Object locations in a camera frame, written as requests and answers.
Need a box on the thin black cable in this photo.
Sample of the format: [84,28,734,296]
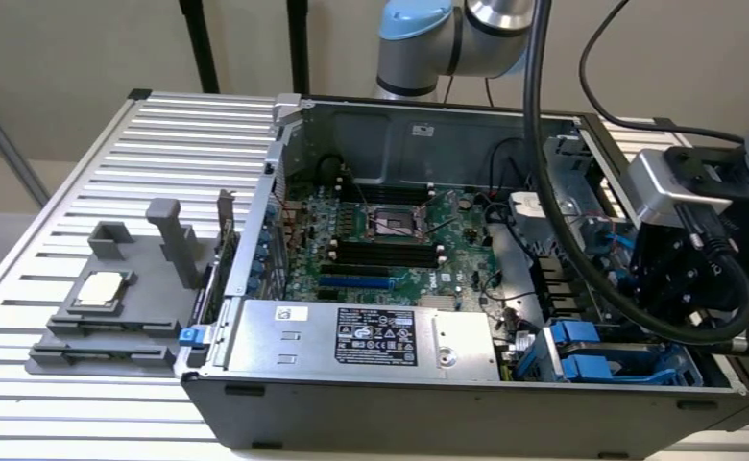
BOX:
[577,0,749,144]

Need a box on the grey parts rack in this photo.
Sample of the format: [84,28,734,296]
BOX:
[24,196,224,378]

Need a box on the thick black cable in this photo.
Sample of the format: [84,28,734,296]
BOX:
[520,0,749,345]

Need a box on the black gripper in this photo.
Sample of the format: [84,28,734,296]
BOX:
[626,210,749,332]

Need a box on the black RAM slot bank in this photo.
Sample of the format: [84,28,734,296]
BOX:
[337,181,433,205]
[330,238,445,266]

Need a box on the black case wire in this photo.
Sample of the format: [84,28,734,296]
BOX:
[485,136,533,195]

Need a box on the black open PC case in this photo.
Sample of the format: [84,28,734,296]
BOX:
[180,92,749,452]

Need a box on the blue disk wire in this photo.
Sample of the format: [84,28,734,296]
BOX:
[597,229,640,292]

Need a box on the black stand pole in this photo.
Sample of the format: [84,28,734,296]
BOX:
[286,0,313,96]
[181,0,222,95]

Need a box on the silver CPU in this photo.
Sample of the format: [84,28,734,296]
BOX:
[76,270,137,306]

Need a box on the blue expansion slot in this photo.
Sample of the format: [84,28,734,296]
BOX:
[318,274,393,291]

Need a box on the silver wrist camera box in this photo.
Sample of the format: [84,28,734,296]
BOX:
[620,148,734,228]

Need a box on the blue disk bay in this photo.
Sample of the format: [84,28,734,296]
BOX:
[516,320,693,385]

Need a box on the CPU socket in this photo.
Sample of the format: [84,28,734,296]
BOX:
[362,200,436,243]

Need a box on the silver power supply unit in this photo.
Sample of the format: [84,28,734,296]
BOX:
[221,299,504,383]

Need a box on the grey metal frame bar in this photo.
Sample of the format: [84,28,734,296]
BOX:
[0,71,52,208]

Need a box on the green motherboard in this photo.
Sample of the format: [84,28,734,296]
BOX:
[277,184,500,314]

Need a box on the grey drive cage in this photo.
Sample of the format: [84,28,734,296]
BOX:
[505,190,601,255]

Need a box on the green RAM stick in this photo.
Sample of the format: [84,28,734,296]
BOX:
[60,352,138,362]

